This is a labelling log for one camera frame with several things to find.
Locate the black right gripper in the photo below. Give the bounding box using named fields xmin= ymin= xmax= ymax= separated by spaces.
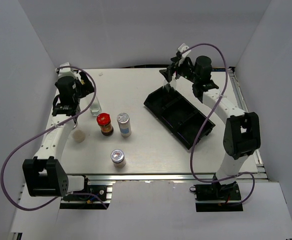
xmin=159 ymin=56 xmax=199 ymax=84

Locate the glass bottle with dark sauce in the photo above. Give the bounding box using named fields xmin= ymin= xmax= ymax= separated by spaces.
xmin=162 ymin=78 xmax=177 ymax=94

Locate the clear glass oil bottle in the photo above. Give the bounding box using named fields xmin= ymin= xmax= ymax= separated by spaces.
xmin=89 ymin=96 xmax=102 ymax=117

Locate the red lid sauce jar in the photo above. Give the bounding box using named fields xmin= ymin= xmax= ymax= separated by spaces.
xmin=96 ymin=113 xmax=114 ymax=136

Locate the blue label spice jar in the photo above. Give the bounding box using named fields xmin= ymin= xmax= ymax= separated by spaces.
xmin=117 ymin=112 xmax=131 ymax=137

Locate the silver lid spice jar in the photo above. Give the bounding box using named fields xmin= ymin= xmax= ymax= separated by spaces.
xmin=110 ymin=149 xmax=126 ymax=168

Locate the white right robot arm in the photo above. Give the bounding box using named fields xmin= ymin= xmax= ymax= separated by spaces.
xmin=159 ymin=55 xmax=261 ymax=200

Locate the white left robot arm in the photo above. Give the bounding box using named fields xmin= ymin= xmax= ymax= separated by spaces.
xmin=22 ymin=69 xmax=95 ymax=200

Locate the right table logo sticker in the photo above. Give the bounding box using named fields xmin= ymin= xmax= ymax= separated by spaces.
xmin=212 ymin=67 xmax=227 ymax=72

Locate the black three-compartment tray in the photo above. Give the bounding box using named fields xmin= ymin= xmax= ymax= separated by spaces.
xmin=144 ymin=87 xmax=206 ymax=150

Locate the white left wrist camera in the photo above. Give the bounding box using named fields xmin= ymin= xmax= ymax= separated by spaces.
xmin=55 ymin=62 xmax=76 ymax=79

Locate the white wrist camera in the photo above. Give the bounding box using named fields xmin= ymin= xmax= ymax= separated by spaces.
xmin=55 ymin=62 xmax=76 ymax=79
xmin=176 ymin=43 xmax=191 ymax=65

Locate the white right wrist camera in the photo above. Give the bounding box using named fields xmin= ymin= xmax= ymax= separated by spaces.
xmin=176 ymin=43 xmax=191 ymax=65

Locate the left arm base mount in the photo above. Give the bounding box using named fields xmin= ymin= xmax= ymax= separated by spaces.
xmin=59 ymin=177 xmax=114 ymax=210

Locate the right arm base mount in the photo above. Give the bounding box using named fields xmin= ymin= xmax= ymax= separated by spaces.
xmin=189 ymin=181 xmax=243 ymax=213

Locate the aluminium table frame rail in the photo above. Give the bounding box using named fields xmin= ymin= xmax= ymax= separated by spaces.
xmin=18 ymin=66 xmax=269 ymax=240

